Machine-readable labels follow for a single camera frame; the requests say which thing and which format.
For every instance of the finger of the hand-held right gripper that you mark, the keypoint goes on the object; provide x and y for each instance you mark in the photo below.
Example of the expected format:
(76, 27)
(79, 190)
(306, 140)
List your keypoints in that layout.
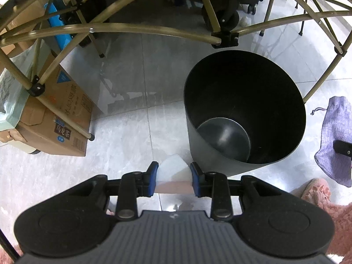
(342, 148)

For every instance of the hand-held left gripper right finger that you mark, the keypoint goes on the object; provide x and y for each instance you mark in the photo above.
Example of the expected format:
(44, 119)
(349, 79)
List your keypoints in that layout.
(194, 180)

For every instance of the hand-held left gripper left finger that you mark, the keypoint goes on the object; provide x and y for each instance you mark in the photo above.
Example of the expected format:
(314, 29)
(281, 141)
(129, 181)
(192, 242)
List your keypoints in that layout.
(153, 177)

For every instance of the pink and white sponge block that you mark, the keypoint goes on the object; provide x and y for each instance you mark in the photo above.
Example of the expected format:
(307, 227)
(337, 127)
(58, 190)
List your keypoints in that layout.
(173, 174)

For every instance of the purple knitted pouch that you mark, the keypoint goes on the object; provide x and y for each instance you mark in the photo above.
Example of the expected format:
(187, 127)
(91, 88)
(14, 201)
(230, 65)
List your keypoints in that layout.
(338, 121)

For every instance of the black round bin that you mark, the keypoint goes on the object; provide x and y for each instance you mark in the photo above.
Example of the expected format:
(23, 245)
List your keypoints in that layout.
(220, 88)

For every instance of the pink fluffy slipper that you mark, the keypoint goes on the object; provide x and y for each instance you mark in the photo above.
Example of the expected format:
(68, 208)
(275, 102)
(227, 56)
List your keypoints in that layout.
(316, 191)

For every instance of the pink fuzzy trouser leg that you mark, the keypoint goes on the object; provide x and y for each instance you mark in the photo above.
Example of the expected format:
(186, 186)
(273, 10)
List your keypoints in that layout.
(341, 225)

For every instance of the printed cardboard box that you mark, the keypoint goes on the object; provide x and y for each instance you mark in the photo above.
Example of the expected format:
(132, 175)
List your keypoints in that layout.
(68, 121)

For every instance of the black tripod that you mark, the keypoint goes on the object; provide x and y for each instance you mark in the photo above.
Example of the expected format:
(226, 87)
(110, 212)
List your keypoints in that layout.
(300, 32)

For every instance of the white crumpled paper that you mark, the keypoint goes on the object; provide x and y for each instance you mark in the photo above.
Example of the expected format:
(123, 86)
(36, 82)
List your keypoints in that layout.
(245, 22)

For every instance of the black wagon cart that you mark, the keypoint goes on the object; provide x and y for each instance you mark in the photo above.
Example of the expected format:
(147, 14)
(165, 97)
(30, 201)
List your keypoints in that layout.
(231, 19)

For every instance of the green plastic bag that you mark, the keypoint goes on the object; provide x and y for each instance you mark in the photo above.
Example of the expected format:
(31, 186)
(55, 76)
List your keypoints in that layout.
(8, 93)

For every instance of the blue box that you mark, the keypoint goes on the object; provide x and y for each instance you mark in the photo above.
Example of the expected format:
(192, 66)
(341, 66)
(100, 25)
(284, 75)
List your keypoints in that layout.
(59, 22)

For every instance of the black bag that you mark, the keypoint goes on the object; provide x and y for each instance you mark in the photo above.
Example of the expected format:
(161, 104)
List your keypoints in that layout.
(90, 0)

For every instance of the plain cardboard box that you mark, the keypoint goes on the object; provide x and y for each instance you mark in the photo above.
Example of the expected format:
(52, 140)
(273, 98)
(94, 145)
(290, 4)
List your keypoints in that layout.
(24, 13)

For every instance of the tan metal table frame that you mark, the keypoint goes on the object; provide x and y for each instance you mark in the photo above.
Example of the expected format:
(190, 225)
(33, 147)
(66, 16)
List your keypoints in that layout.
(90, 29)

